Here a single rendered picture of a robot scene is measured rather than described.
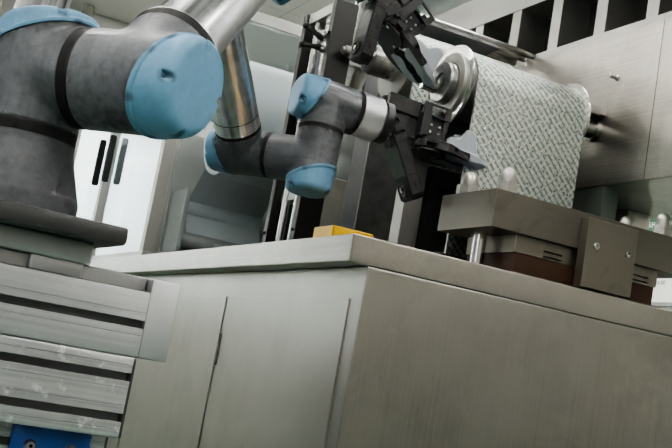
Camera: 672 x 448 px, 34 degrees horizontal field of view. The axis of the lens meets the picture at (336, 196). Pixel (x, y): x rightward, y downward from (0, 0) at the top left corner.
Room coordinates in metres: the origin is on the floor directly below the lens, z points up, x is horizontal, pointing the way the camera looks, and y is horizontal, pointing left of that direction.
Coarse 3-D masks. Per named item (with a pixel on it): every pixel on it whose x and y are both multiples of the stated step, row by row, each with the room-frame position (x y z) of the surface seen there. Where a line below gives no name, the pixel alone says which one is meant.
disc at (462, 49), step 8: (456, 48) 1.92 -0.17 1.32; (464, 48) 1.89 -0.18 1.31; (464, 56) 1.89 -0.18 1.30; (472, 56) 1.87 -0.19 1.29; (472, 64) 1.86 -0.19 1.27; (472, 72) 1.86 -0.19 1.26; (472, 80) 1.86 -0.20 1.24; (464, 96) 1.87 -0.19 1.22; (464, 104) 1.87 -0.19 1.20; (456, 112) 1.89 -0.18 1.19
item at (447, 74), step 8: (440, 64) 1.92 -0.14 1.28; (448, 64) 1.90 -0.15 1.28; (456, 64) 1.91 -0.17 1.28; (440, 72) 1.92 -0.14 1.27; (448, 72) 1.89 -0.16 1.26; (456, 72) 1.89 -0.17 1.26; (440, 80) 1.91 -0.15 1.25; (448, 80) 1.89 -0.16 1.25; (456, 80) 1.89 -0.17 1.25; (440, 88) 1.92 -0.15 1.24; (448, 88) 1.89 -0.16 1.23; (456, 88) 1.89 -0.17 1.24; (432, 96) 1.93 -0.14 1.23; (440, 96) 1.91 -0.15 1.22; (448, 96) 1.90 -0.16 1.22
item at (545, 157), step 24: (480, 120) 1.88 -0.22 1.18; (504, 120) 1.90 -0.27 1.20; (528, 120) 1.92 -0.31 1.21; (480, 144) 1.88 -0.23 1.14; (504, 144) 1.90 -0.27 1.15; (528, 144) 1.92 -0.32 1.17; (552, 144) 1.94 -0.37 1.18; (576, 144) 1.96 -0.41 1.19; (504, 168) 1.91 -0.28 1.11; (528, 168) 1.93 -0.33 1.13; (552, 168) 1.95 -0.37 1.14; (576, 168) 1.97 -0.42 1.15; (528, 192) 1.93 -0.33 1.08; (552, 192) 1.95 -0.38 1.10
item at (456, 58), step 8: (448, 56) 1.93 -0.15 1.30; (456, 56) 1.91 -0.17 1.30; (464, 64) 1.88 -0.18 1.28; (464, 72) 1.87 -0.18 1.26; (464, 80) 1.87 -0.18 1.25; (464, 88) 1.87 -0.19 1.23; (472, 88) 1.88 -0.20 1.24; (456, 96) 1.88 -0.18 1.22; (472, 96) 1.88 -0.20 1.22; (440, 104) 1.93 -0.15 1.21; (448, 104) 1.91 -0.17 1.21; (456, 104) 1.89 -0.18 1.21; (472, 104) 1.89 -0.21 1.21; (464, 112) 1.91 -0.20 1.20; (464, 120) 1.93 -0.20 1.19
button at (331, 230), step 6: (318, 228) 1.68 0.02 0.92; (324, 228) 1.66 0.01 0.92; (330, 228) 1.64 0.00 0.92; (336, 228) 1.64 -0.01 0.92; (342, 228) 1.64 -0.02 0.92; (348, 228) 1.65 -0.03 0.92; (318, 234) 1.68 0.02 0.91; (324, 234) 1.66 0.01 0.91; (330, 234) 1.64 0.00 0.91; (336, 234) 1.64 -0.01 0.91; (342, 234) 1.64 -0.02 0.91; (360, 234) 1.65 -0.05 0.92; (366, 234) 1.66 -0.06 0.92
